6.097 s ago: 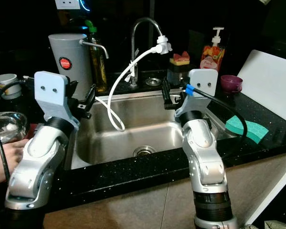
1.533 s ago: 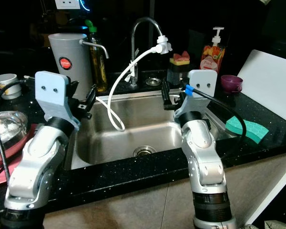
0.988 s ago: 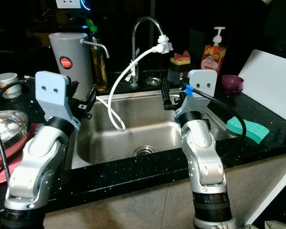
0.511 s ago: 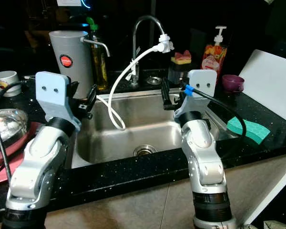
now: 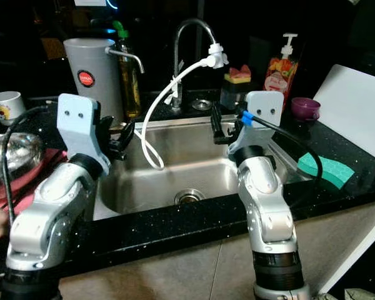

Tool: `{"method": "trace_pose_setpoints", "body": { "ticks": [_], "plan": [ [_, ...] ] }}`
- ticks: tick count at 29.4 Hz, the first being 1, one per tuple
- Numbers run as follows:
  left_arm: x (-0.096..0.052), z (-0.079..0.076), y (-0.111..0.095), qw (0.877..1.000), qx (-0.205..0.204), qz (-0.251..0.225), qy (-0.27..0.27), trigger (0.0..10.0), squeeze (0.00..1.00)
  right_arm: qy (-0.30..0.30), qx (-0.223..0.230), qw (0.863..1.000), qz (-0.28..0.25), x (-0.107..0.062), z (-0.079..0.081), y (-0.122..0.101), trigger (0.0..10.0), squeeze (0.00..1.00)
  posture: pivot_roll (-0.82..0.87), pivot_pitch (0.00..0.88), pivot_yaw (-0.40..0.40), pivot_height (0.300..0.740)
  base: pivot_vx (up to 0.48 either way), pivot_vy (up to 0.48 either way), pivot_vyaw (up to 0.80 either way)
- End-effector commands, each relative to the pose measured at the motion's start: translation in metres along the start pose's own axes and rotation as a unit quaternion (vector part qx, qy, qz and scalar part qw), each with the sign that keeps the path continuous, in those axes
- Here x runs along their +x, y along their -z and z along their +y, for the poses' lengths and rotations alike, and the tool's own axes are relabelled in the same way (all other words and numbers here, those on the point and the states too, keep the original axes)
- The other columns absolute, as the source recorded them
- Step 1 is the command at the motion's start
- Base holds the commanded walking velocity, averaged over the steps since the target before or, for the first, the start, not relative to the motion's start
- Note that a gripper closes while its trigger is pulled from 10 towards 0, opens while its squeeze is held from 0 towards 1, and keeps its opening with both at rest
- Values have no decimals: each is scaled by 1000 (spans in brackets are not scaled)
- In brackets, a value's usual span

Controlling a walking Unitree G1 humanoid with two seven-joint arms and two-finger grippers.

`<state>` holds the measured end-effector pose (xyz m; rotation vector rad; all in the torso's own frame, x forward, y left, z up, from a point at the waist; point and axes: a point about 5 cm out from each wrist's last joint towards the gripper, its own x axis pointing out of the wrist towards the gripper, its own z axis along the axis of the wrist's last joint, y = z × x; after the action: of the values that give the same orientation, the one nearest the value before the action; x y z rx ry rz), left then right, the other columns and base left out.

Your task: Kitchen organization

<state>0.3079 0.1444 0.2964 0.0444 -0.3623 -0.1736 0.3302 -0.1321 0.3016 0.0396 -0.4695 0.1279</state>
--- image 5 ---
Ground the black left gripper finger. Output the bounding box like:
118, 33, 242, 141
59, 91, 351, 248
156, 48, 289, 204
120, 122, 136, 154

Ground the stainless steel bowl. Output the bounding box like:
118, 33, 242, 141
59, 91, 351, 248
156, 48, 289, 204
0, 131, 43, 182

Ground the round metal counter hole cover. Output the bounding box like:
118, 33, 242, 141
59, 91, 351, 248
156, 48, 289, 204
191, 99, 213, 111

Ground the dark sponge holder box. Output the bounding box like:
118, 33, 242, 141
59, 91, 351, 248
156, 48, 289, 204
220, 81, 254, 110

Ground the stainless steel sink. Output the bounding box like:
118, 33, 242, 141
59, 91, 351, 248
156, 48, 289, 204
94, 112, 323, 221

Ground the pink and yellow sponge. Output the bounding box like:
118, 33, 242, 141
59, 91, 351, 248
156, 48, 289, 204
225, 64, 253, 84

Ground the green capped oil bottle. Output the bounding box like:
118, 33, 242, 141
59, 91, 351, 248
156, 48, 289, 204
112, 21, 141, 119

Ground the white faucet diverter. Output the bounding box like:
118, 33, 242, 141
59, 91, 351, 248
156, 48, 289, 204
206, 42, 229, 69

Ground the round metal sink drain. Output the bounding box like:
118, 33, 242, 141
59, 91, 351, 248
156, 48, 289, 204
174, 189, 204, 206

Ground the curved chrome faucet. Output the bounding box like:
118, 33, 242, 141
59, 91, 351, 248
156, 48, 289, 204
172, 17, 219, 112

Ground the peach soap pump bottle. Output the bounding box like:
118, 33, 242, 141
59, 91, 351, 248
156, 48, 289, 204
264, 33, 301, 112

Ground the purple cup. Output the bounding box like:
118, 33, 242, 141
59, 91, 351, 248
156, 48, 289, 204
291, 97, 321, 121

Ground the grey water filter canister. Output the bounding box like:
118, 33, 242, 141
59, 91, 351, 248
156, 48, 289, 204
64, 37, 144, 123

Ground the green sponge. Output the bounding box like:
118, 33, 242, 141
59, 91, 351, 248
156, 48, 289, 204
297, 152, 356, 190

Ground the white printed mug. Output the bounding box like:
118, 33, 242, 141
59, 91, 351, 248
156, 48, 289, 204
0, 91, 26, 126

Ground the white cutting board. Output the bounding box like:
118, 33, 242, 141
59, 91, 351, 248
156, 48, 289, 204
312, 64, 375, 160

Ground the olive crumpled fabric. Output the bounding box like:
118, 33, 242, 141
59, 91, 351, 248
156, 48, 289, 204
312, 291, 375, 300

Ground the blue cable clip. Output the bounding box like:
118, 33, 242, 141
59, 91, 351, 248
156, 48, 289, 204
239, 111, 254, 126

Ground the pale grey left wrist camera mount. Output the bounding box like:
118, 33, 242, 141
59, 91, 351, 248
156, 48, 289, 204
56, 94, 112, 176

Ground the pale grey wrist camera mount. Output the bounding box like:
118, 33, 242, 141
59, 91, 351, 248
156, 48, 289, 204
56, 94, 112, 176
226, 91, 285, 157

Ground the pale grey right wrist camera mount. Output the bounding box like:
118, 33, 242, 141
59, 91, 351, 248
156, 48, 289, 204
226, 91, 285, 157

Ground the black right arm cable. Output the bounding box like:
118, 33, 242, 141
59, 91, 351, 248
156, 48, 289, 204
241, 111, 324, 188

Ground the white wall socket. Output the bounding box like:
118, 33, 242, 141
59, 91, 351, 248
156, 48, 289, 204
74, 0, 108, 8

